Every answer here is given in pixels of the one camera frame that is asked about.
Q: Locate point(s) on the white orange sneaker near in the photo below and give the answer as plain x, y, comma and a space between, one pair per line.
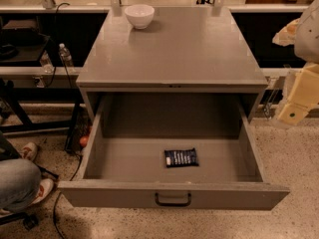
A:
45, 188

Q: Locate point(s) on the orange ball under cabinet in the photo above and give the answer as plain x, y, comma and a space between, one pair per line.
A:
83, 141

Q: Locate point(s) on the grey open top drawer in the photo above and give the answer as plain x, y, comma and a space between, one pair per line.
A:
124, 164

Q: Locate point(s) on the grey metal cabinet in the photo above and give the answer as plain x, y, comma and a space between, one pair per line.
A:
197, 49

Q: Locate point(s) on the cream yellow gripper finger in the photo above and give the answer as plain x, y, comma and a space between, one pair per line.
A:
286, 36
300, 95

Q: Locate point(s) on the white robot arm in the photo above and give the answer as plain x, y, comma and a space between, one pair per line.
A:
306, 44

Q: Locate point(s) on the clear plastic water bottle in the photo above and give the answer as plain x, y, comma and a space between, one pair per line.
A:
65, 56

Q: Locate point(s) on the black drawer handle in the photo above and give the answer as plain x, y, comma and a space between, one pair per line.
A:
173, 201

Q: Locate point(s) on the dark blue rxbar wrapper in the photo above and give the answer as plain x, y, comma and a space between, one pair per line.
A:
180, 158

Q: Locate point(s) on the white orange sneaker far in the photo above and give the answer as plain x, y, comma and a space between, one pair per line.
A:
29, 151

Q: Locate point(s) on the white ceramic bowl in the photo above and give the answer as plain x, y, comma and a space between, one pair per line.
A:
140, 15

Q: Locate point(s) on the person's leg in jeans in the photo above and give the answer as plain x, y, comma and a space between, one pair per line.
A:
19, 178

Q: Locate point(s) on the white orange sneaker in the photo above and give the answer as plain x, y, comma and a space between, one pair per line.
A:
45, 188
29, 151

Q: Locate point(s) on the clear plastic cup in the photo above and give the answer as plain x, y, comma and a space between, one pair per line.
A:
46, 63

